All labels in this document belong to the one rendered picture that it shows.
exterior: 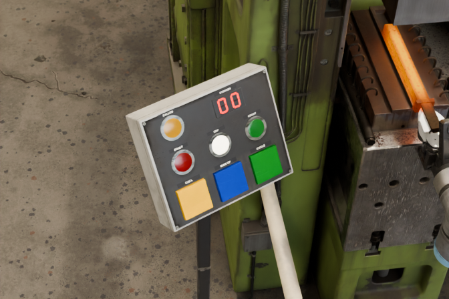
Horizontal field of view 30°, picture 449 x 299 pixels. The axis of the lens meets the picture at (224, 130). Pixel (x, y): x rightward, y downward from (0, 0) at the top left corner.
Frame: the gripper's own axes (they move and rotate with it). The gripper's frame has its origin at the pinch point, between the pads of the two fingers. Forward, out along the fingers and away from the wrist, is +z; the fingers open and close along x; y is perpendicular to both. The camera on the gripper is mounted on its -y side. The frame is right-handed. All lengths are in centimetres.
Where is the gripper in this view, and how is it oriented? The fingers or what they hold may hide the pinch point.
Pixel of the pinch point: (426, 109)
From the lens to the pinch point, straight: 219.5
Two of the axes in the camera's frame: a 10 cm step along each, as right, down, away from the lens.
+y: -0.3, 6.7, 7.4
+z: -1.5, -7.4, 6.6
